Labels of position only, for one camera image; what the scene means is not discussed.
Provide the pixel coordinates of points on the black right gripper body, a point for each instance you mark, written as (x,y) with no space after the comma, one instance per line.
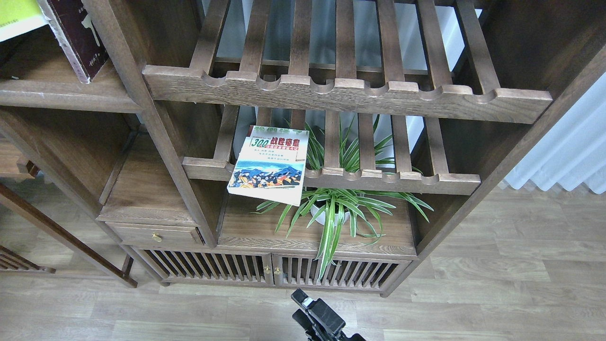
(343,337)

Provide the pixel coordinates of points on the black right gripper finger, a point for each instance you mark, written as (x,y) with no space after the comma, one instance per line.
(326,320)
(306,323)

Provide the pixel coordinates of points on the maroon hardcover book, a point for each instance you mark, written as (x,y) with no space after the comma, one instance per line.
(74,30)

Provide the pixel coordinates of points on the yellow green cover book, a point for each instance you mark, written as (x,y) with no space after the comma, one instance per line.
(18,17)

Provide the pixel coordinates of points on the right slatted cabinet door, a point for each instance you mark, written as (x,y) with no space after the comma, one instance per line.
(344,274)

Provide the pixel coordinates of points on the slatted cabinet door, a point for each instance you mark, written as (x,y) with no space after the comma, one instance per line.
(344,274)
(210,267)

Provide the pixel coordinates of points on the white plant pot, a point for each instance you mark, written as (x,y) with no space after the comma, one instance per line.
(319,211)

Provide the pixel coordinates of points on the green spider plant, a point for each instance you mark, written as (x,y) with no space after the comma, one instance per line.
(335,203)

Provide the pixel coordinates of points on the left slatted cabinet door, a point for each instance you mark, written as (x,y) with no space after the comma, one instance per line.
(210,267)

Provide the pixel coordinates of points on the colorful illustrated paperback book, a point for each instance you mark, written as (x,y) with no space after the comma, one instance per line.
(271,165)

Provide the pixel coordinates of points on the dark wooden bookshelf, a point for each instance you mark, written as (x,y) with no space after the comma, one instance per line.
(464,87)

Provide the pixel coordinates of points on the wooden drawer with brass knob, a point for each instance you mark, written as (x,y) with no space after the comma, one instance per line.
(157,235)

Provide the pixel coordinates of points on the white pleated curtain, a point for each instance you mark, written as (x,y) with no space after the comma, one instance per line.
(573,152)

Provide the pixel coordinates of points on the dark wooden side furniture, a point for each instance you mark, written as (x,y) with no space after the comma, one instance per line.
(45,234)

